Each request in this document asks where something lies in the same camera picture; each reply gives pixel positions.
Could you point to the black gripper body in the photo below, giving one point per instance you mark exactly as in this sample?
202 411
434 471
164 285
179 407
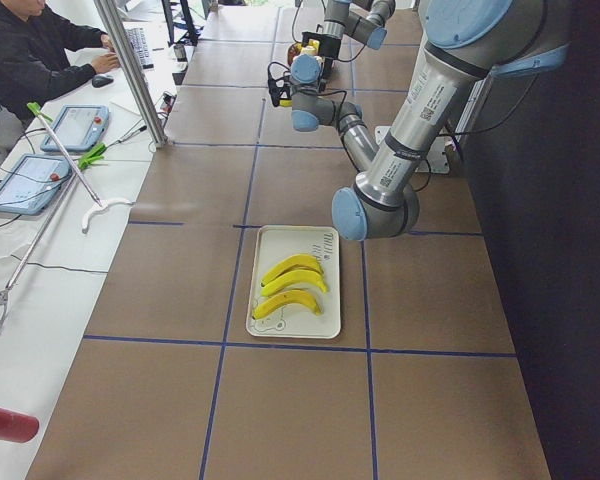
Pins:
328 48

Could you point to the yellow banana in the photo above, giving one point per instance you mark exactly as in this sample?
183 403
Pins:
296 261

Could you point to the yellow banana moved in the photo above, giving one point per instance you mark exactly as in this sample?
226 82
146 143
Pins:
285 298
294 277

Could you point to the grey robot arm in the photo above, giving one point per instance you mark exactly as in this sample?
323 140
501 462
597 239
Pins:
462 43
363 21

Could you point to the brown wicker basket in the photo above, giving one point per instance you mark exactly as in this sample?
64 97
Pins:
293 51

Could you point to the black keyboard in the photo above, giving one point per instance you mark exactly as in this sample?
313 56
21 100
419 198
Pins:
138 42

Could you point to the white bear serving tray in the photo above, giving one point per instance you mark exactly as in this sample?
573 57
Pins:
275 243

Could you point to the black computer mouse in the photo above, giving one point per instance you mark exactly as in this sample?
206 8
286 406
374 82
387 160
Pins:
101 80

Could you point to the long metal reacher grabber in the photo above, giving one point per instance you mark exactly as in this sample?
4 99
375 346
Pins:
100 205

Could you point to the blue teach pendant far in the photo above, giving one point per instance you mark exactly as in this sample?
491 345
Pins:
80 127

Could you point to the blue teach pendant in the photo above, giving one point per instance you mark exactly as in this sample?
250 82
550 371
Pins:
80 127
33 183

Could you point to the person in black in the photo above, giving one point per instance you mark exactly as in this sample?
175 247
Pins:
44 56

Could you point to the blue teach pendant near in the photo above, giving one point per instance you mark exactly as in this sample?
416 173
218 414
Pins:
33 183

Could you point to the red cylinder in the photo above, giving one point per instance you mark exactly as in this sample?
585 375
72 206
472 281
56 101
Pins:
17 427

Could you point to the aluminium frame post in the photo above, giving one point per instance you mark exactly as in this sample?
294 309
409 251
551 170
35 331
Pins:
132 69

